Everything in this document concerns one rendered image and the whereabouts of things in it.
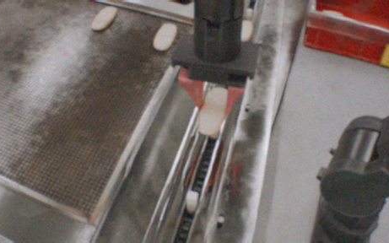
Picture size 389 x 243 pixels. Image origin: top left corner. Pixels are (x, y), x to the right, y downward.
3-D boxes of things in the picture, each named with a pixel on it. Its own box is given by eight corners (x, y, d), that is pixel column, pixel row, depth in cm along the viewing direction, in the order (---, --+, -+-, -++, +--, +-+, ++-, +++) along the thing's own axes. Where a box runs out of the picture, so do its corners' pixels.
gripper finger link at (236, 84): (199, 91, 50) (200, 38, 44) (246, 99, 49) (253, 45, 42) (187, 122, 46) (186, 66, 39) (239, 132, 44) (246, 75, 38)
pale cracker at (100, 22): (104, 32, 64) (104, 27, 64) (87, 29, 64) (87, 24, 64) (121, 9, 71) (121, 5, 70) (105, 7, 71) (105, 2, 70)
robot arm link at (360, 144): (367, 227, 37) (378, 197, 40) (403, 181, 30) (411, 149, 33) (306, 196, 41) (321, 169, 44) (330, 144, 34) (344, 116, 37)
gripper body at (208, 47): (184, 44, 45) (183, -5, 40) (258, 55, 43) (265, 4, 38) (170, 71, 40) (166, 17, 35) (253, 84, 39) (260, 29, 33)
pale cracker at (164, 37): (169, 52, 63) (169, 48, 62) (149, 48, 63) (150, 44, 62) (180, 27, 70) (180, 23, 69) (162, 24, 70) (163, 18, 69)
